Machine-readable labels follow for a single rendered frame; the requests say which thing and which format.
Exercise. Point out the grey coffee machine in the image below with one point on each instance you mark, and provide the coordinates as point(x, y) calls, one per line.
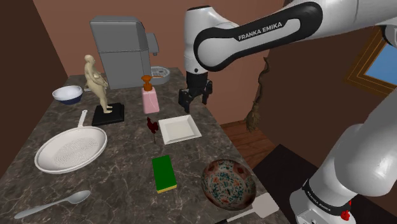
point(121, 52)

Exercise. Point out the white square plate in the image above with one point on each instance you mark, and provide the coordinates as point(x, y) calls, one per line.
point(179, 128)

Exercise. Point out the beige figurine on black base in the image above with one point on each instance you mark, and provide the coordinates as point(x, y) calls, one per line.
point(96, 81)

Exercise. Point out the green sponge with yellow underside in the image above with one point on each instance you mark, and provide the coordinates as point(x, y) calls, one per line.
point(163, 172)

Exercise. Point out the pink soap dispenser orange pump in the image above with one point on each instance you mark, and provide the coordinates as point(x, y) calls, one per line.
point(150, 100)

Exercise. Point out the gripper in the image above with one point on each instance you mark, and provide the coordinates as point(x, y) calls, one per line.
point(197, 82)

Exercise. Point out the wooden framed window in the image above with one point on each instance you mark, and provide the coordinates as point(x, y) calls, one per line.
point(383, 63)

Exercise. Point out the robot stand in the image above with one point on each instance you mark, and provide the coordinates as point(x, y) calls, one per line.
point(280, 169)

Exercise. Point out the speckled patterned bowl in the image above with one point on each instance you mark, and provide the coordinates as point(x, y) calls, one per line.
point(228, 184)

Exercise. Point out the grey spoon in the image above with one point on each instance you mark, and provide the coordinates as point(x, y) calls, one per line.
point(76, 197)

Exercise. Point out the white bowl with blue outside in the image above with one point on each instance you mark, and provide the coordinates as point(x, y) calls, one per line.
point(67, 93)

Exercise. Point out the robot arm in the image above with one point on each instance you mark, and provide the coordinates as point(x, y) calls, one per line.
point(347, 15)

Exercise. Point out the dark red flower ornament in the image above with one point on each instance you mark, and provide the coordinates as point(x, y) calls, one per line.
point(152, 125)

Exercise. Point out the white perforated pan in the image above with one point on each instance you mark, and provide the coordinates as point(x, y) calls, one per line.
point(71, 150)

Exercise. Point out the white spatula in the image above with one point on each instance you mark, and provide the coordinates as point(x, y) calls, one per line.
point(265, 204)

